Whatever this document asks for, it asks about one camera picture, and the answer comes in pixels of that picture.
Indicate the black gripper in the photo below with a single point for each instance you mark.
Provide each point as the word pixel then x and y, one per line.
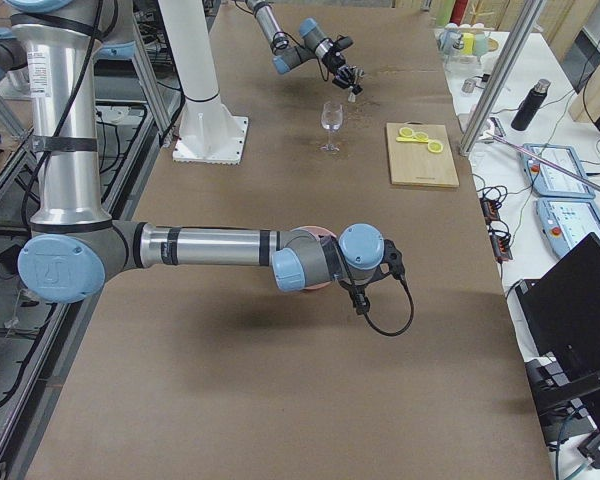
pixel 361 302
pixel 335 62

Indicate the steel jigger cup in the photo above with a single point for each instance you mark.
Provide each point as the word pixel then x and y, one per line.
pixel 355 88

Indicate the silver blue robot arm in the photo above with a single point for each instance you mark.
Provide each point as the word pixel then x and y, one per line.
pixel 76 246
pixel 289 53

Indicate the clear wine glass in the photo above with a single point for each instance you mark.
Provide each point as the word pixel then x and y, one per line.
pixel 331 121

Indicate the pink bowl of ice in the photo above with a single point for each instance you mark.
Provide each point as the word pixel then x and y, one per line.
pixel 315 248

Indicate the wooden cutting board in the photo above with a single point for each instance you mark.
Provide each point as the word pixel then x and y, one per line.
pixel 411 164

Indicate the yellow plastic knife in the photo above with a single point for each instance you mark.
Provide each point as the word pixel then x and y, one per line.
pixel 411 140

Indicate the light blue cup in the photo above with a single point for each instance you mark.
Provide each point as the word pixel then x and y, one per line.
pixel 448 37

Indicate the middle lemon slice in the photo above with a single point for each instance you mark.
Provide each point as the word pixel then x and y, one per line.
pixel 420 136

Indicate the far lemon slice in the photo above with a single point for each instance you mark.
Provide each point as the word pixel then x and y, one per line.
pixel 435 147

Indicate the yellow cup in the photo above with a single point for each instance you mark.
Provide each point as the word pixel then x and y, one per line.
pixel 467 40

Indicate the small steel weight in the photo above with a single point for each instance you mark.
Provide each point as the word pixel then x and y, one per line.
pixel 469 85

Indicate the far blue teach pendant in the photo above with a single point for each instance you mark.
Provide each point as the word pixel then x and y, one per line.
pixel 549 182

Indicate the blue teach pendant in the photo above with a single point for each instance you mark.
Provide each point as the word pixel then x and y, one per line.
pixel 565 222
pixel 549 182

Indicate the near blue teach pendant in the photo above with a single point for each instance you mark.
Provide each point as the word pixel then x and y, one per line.
pixel 565 222

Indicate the black monitor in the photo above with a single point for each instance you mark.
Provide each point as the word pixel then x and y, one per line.
pixel 562 309

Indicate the black water bottle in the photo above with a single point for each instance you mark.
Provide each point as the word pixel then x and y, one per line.
pixel 530 105

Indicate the metal rod green tip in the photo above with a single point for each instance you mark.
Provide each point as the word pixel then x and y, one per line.
pixel 541 160

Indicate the lemon slice near handle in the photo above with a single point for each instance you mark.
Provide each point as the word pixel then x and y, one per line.
pixel 406 132

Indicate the white camera pillar base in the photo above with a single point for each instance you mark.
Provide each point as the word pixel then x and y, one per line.
pixel 208 132

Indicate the aluminium frame post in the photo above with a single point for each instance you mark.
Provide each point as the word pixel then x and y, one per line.
pixel 531 10

